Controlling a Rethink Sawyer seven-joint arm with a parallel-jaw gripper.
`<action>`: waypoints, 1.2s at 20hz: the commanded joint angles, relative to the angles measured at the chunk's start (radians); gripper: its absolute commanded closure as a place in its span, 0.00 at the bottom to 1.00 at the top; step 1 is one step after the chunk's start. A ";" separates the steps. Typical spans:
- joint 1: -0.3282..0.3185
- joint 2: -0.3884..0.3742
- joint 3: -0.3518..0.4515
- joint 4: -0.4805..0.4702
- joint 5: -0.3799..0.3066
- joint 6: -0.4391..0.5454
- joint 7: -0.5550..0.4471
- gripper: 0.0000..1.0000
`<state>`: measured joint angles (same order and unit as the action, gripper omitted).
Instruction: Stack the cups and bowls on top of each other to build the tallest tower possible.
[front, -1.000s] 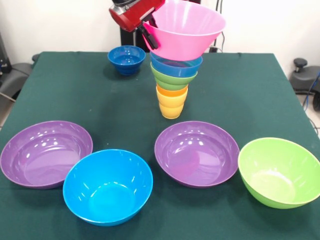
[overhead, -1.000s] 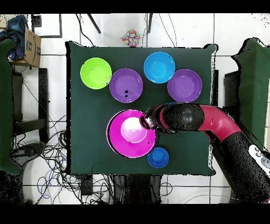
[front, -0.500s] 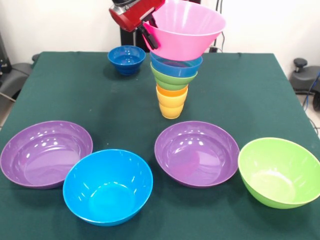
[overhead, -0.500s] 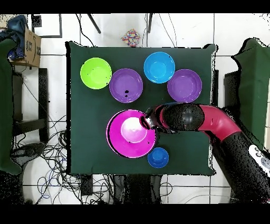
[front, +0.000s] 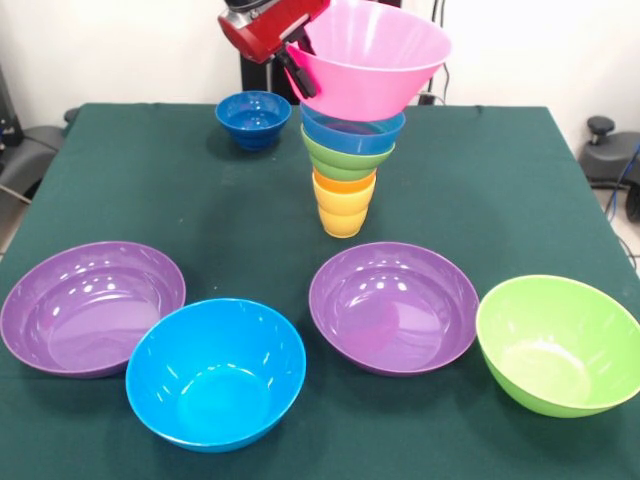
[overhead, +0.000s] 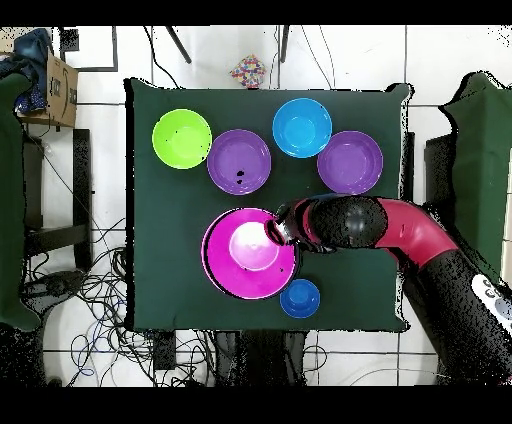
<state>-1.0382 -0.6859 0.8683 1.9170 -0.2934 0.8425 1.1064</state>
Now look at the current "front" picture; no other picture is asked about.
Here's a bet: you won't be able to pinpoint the small light blue bowl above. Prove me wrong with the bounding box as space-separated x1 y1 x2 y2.
300 100 407 156

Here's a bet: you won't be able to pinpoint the large pink bowl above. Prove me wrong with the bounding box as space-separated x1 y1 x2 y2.
285 0 453 121

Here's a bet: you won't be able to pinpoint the large green bowl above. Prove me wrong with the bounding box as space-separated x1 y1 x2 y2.
476 275 640 419

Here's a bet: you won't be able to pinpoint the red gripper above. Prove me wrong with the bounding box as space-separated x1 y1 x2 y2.
218 0 331 100

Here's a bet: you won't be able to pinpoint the black knobbed equipment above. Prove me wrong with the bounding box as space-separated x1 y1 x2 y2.
585 115 640 226

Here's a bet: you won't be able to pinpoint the purple bowl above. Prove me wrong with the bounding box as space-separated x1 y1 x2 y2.
309 241 481 377
0 241 187 379

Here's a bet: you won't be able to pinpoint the black chair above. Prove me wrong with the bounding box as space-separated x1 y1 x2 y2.
0 65 81 201

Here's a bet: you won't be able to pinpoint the large blue bowl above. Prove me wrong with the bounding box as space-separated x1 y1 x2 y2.
125 297 307 453

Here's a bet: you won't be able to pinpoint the small dark blue bowl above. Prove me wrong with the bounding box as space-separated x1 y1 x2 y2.
216 91 293 151

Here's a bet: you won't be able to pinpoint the dark green table cloth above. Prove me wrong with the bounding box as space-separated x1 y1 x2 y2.
0 103 640 480

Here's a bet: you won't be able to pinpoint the orange cup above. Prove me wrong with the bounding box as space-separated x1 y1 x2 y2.
312 167 378 194

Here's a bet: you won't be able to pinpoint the small green bowl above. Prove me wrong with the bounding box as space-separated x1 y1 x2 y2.
302 132 397 182

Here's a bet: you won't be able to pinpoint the black cables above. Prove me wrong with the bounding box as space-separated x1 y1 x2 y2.
410 0 453 107

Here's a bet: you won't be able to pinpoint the yellow cup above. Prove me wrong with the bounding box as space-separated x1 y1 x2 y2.
313 180 377 239

